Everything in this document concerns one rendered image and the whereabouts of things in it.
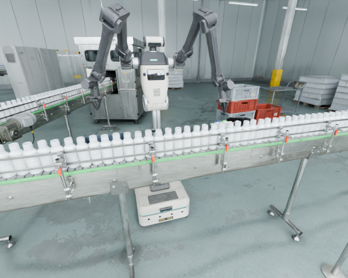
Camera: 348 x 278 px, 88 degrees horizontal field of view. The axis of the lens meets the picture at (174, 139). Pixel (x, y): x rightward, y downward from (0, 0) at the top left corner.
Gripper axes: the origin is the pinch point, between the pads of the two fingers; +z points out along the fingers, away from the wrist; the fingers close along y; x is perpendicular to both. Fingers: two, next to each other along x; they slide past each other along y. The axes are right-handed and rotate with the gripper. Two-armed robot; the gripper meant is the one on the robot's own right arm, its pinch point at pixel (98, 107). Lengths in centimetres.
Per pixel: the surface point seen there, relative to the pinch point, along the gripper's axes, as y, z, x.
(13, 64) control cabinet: -487, -14, -269
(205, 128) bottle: 42, 6, 66
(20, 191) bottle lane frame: 49, 28, -35
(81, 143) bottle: 44.3, 7.6, -4.1
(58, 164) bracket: 54, 13, -13
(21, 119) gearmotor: -57, 21, -78
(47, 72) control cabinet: -573, 12, -222
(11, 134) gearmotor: -44, 31, -82
